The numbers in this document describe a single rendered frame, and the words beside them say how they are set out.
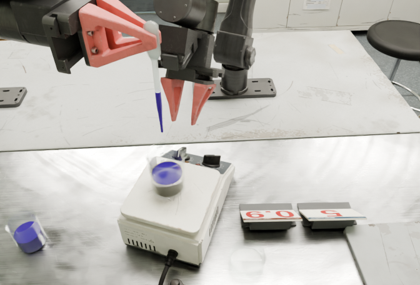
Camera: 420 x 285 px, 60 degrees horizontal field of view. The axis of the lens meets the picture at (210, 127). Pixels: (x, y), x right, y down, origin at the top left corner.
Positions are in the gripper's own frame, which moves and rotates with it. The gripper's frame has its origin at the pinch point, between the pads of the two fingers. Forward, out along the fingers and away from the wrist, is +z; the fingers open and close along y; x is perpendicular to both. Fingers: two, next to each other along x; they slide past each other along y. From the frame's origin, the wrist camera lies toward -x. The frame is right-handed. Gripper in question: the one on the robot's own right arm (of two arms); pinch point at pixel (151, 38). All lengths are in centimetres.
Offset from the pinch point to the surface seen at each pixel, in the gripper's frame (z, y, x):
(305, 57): 15, 60, 33
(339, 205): 26.7, 10.9, 32.3
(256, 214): 13.6, 3.6, 30.6
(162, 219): 1.9, -6.1, 24.0
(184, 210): 4.1, -3.8, 24.0
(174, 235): 3.8, -6.8, 26.0
